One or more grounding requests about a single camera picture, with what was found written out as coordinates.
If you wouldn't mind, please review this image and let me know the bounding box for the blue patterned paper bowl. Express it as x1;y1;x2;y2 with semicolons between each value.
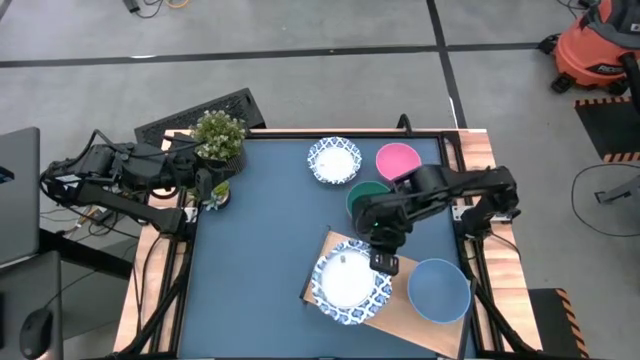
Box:
306;135;364;186
310;238;394;327

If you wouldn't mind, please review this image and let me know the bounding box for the black hazard striped floor mat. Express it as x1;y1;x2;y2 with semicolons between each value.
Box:
526;286;592;359
573;95;640;164

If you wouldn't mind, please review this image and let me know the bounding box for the grey metal stand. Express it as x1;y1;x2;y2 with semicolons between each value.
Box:
594;174;640;206

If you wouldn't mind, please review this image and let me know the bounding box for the black floor cable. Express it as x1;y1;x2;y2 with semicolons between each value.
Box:
570;161;640;239

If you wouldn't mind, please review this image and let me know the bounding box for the pink plastic bowl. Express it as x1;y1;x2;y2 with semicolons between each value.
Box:
374;142;423;183

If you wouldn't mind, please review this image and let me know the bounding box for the orange shop vacuum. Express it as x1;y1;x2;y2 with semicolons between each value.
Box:
537;0;640;97

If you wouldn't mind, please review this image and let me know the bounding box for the bushy plant in striped pot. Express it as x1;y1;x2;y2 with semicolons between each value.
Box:
189;109;249;174

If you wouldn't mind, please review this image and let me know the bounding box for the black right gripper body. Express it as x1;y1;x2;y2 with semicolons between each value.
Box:
351;191;417;255

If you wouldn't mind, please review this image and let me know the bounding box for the green plastic bowl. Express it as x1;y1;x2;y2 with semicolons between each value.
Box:
345;179;393;218

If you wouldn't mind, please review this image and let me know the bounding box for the grey laptop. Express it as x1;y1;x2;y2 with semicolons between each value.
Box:
0;125;42;267

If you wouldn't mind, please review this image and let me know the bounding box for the black perforated panel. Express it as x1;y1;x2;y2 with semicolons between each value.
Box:
133;87;268;149

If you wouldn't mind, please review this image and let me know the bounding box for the wooden table side board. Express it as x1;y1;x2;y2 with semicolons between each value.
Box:
112;130;197;354
451;128;544;352

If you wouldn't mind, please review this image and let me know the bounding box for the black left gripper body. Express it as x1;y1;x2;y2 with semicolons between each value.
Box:
167;146;214;195

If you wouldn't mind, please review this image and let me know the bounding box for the black computer mouse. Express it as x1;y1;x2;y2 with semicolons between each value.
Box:
19;306;55;360

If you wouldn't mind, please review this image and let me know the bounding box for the blue plastic bowl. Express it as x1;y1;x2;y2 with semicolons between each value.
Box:
406;257;473;325

